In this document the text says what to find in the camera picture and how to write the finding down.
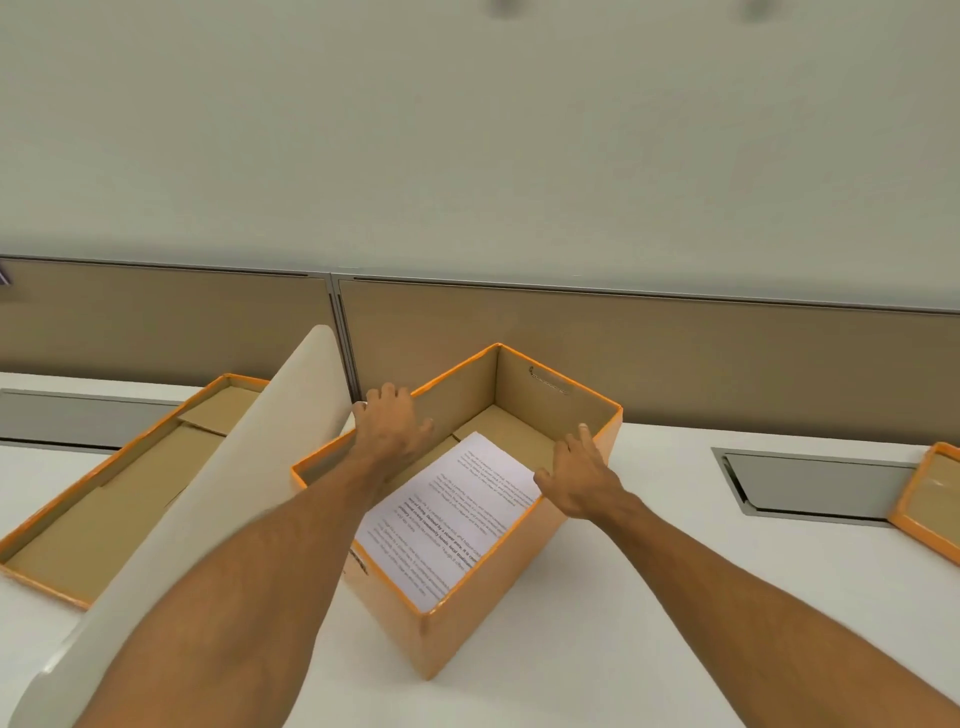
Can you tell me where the person's left hand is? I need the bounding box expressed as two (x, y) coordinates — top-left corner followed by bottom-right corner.
(351, 382), (436, 490)

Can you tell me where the white curved divider panel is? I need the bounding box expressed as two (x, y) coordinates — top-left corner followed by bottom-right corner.
(7, 324), (358, 728)

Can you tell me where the person's right hand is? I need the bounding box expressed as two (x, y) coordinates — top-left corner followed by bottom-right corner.
(532, 423), (630, 522)

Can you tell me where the orange cardboard storage box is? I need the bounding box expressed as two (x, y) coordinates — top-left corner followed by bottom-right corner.
(291, 342), (624, 681)

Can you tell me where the grey cable tray cover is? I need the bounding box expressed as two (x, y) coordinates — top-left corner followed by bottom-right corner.
(710, 447), (921, 528)
(0, 387), (186, 456)

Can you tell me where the orange cardboard box lid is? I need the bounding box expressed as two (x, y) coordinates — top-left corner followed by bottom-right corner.
(0, 373), (270, 611)
(888, 441), (960, 567)

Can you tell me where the beige desk partition panel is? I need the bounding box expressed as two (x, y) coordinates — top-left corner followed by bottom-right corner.
(0, 255), (336, 388)
(334, 273), (960, 449)

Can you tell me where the person's left forearm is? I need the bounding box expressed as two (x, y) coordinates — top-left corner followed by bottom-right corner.
(73, 459), (418, 728)

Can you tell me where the person's right forearm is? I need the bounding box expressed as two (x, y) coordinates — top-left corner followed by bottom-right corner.
(592, 492), (960, 728)

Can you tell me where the printed white paper sheet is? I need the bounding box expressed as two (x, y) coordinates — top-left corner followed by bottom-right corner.
(354, 431), (543, 615)

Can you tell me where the grey metal partition post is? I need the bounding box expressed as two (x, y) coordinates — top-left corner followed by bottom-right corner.
(327, 273), (363, 403)

